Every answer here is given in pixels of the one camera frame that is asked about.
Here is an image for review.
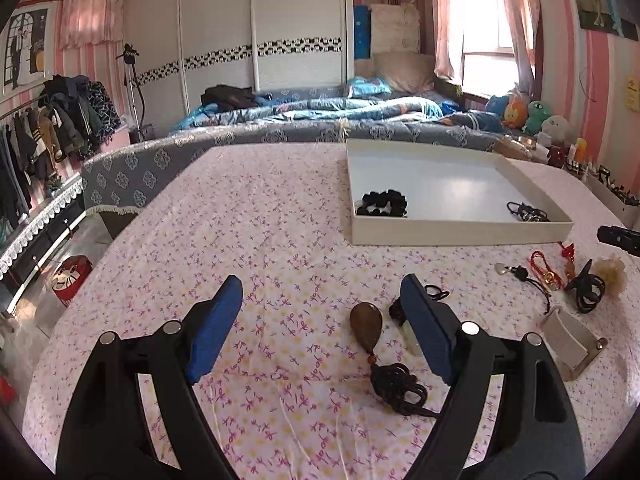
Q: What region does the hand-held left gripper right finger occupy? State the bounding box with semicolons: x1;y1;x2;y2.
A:
400;273;587;480

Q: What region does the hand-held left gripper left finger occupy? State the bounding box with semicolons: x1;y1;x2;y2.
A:
55;274;244;480

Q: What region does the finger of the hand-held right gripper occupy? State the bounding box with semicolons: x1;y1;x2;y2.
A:
597;225;640;259

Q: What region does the beige furry pompom hair tie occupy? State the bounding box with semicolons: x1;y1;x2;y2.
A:
592;255;629;297

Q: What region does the black hair clip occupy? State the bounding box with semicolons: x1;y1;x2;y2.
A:
564;259;608;314

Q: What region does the brown teardrop pendant black cord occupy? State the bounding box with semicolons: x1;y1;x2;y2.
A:
349;302;441;420

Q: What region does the red cord charm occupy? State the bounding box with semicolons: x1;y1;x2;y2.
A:
529;241;577;292

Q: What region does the silver pendant black cord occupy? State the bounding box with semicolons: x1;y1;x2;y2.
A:
494;262;557;316

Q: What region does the grey metal stand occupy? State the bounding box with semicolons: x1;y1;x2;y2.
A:
542;305;609;382

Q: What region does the white rectangular tray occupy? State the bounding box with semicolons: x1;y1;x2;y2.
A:
346;138;574;247

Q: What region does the white organizer box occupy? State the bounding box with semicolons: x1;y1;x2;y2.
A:
585;165;640;227

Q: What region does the pile of cosmetics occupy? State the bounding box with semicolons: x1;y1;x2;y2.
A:
492;132;601;172

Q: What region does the white plush toy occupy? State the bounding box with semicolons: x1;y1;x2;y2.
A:
540;115;571;143

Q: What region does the green plush toy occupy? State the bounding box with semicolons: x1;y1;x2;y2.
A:
522;101;554;136

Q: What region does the red white drum stool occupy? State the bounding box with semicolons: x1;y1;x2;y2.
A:
51;255;94;308

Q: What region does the orange plush toy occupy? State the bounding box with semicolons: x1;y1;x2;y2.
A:
502;96;529;129

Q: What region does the grey patterned bedcover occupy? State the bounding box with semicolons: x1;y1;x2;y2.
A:
80;112;506;211

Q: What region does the lace covered dark cabinet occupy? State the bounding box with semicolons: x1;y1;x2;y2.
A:
0;174;86;301

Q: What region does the dark clothing pile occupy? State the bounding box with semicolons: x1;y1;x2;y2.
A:
201;85;261;110

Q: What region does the pink window curtain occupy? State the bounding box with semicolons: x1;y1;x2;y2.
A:
494;0;543;96
432;0;463;83

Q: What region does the blue quilt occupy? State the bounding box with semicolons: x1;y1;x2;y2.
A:
170;91;501;133

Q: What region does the blue cartoon pillow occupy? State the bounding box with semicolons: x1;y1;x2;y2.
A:
345;76;393;98

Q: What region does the window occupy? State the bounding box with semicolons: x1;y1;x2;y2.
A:
457;0;518;97

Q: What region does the beige pillow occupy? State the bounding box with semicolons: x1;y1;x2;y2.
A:
372;51;436;92

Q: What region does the clothes rack with clothes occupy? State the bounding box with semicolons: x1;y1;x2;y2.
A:
0;74;121;231

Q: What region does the beige storage bag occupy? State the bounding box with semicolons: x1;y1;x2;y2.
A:
370;2;422;53

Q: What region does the blue upright board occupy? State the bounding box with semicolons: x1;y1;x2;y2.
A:
354;5;371;58

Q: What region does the white sliding wardrobe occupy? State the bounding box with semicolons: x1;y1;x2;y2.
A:
120;0;351;117

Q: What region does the short pink curtain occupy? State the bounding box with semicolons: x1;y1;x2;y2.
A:
60;0;125;51

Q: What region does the black cord keychain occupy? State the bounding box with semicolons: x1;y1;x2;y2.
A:
506;201;551;223

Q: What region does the black bead bracelet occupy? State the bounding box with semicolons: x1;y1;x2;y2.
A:
355;189;408;218

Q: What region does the black wire loop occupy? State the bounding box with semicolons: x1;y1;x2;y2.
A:
579;69;599;107

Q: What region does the unframed wall poster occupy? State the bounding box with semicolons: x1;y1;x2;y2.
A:
572;0;640;41

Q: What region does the camera tripod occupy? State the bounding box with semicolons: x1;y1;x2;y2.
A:
116;42;151;143

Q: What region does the framed wall poster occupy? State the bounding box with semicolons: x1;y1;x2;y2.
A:
0;2;57;97

